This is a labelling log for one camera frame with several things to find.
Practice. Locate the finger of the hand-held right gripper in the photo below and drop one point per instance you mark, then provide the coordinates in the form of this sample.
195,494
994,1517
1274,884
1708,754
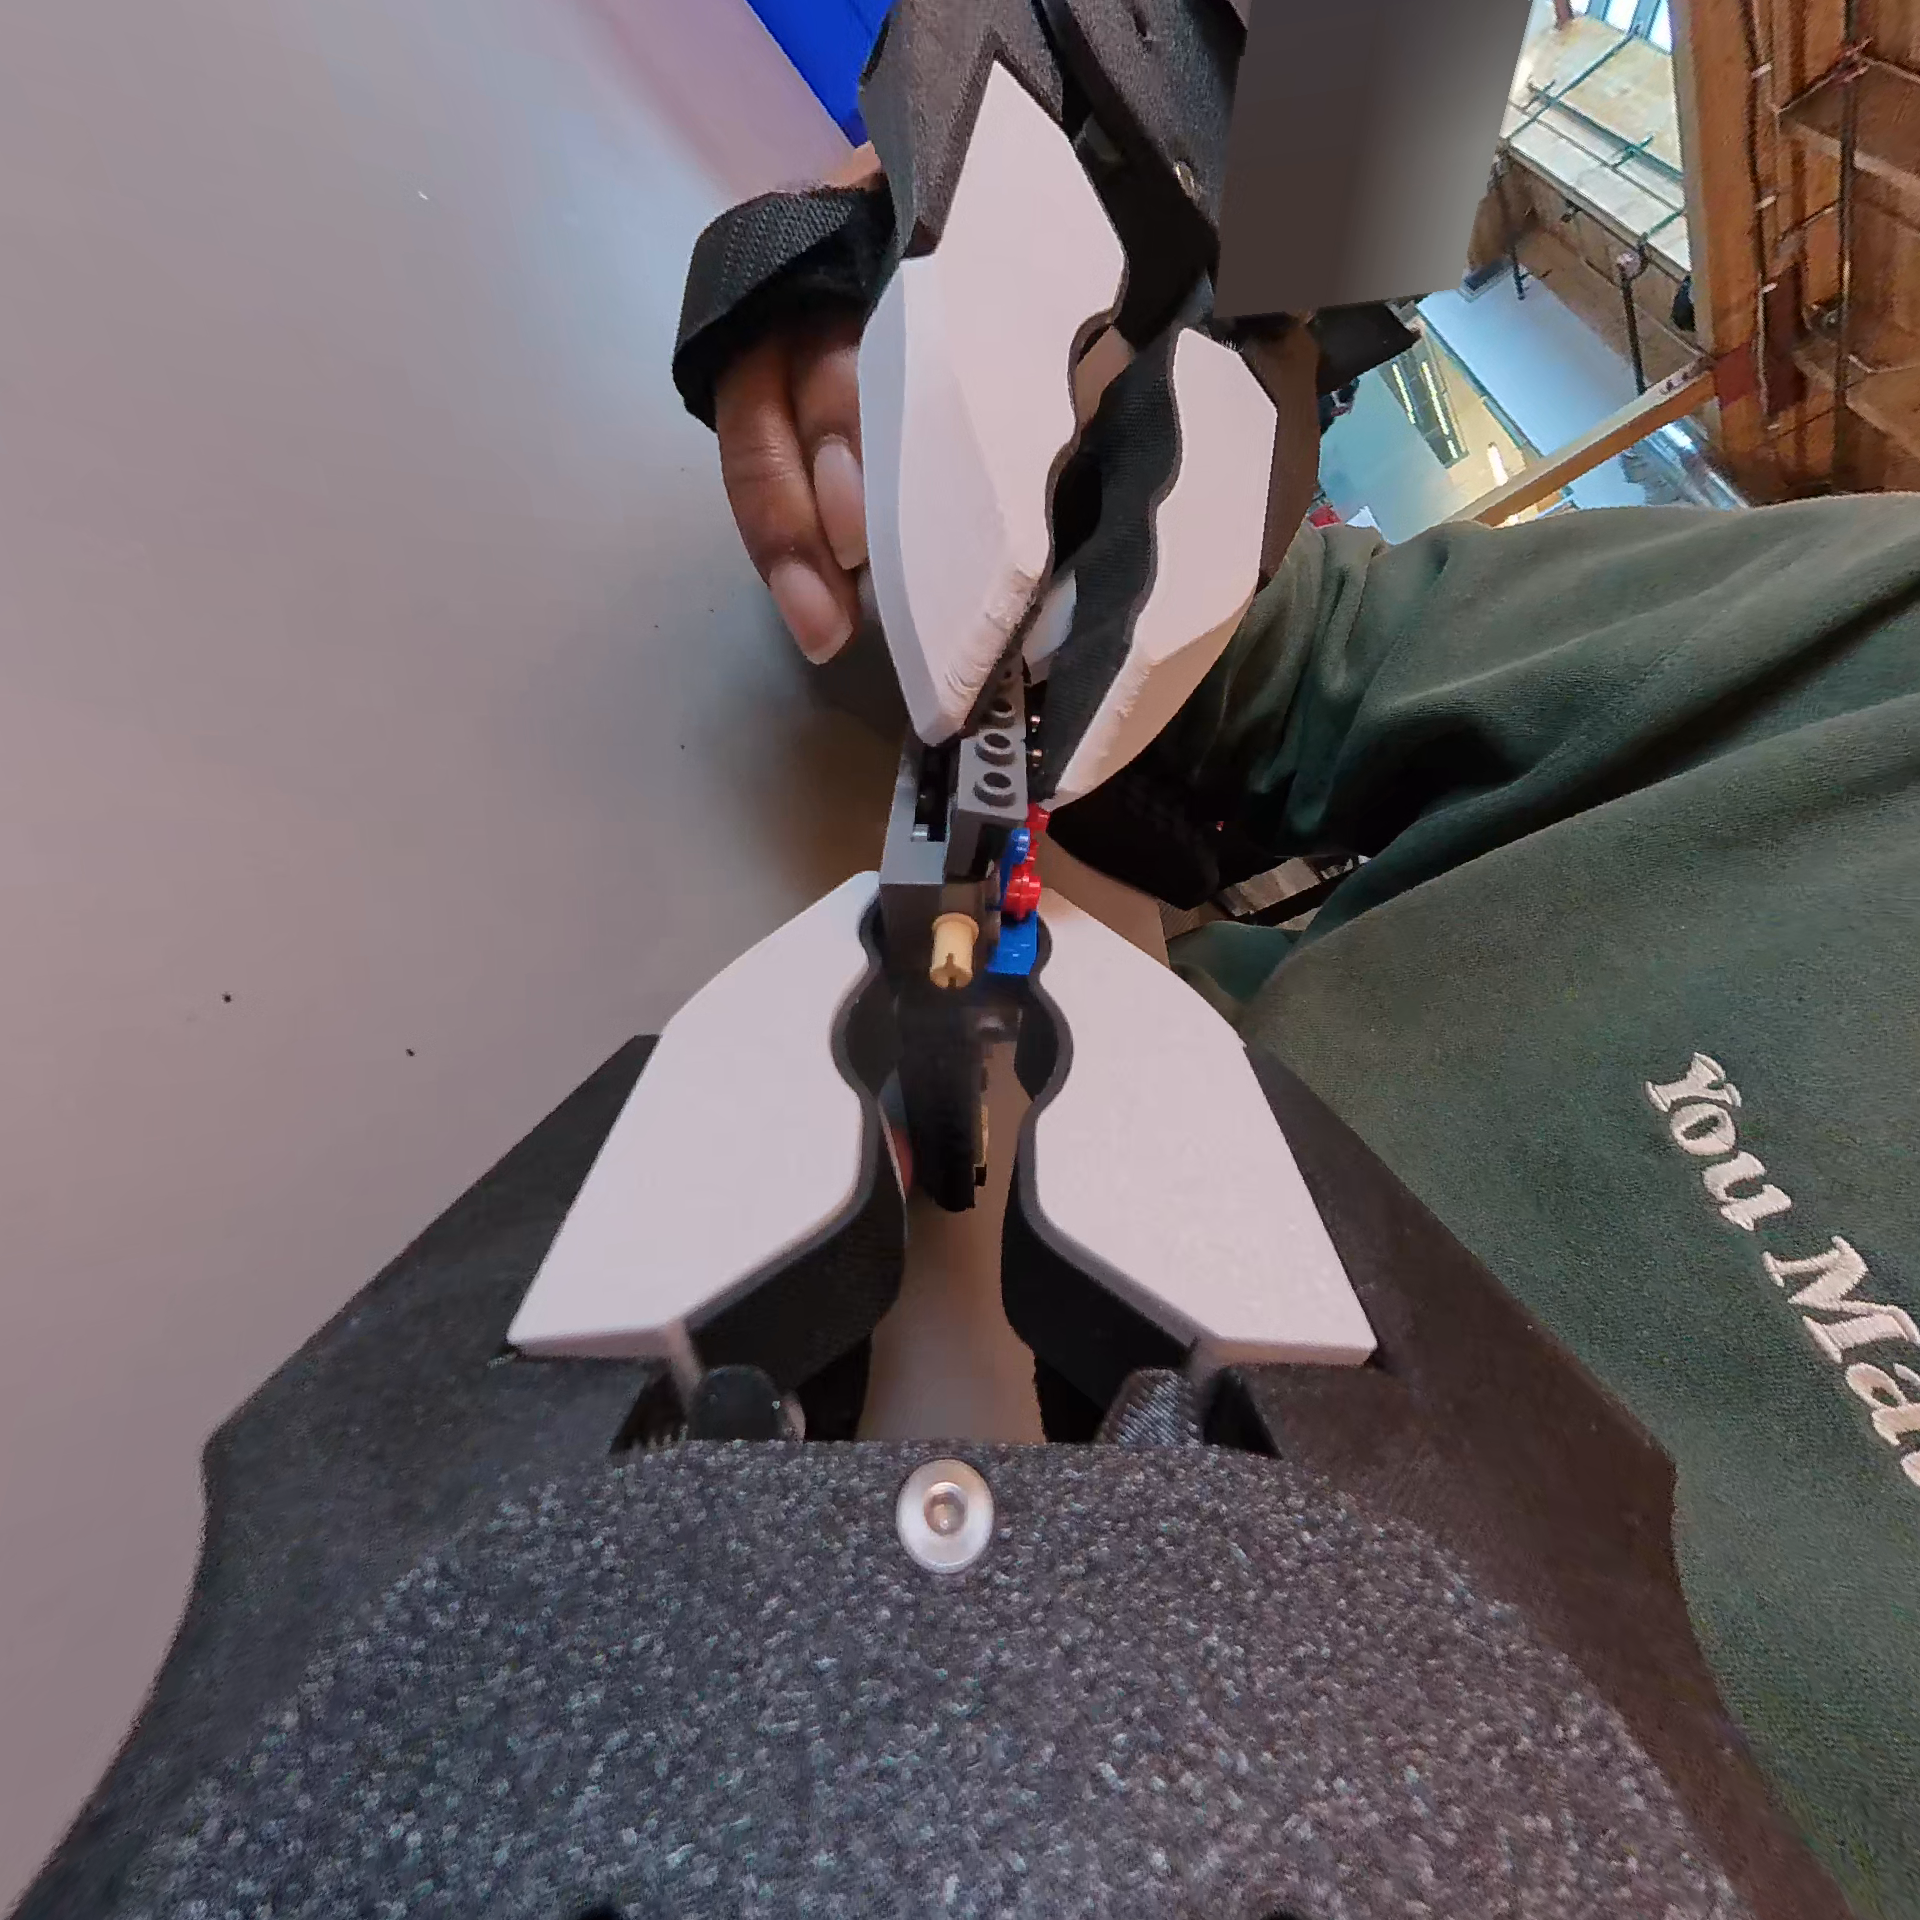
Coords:
960,421
1217,511

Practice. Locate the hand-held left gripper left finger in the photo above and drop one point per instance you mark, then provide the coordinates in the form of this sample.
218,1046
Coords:
720,1186

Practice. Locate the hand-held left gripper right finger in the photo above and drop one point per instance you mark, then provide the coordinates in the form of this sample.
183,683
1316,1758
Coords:
1186,1186

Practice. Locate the lego car model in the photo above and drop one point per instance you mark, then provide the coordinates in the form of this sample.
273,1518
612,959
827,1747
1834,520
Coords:
960,826

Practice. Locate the blue plastic bin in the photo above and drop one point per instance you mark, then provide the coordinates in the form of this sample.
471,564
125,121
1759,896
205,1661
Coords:
827,54

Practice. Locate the wooden ceiling beam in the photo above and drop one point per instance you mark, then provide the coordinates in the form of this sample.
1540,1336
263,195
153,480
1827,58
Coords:
1607,444

